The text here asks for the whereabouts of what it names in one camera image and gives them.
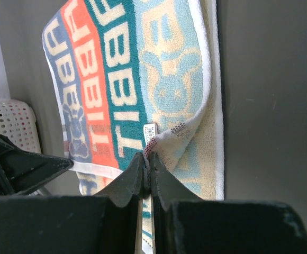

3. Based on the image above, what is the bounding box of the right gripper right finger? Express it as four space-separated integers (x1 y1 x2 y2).
149 153 307 253

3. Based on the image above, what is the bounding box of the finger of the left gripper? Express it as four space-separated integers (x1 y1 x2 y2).
0 134 74 196

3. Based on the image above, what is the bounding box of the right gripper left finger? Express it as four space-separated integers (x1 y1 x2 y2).
0 153 144 253

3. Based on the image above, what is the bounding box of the colourful rabbit print towel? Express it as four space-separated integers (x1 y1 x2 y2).
41 0 225 254

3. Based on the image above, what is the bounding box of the white perforated plastic basket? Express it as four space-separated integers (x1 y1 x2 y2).
0 98 41 153

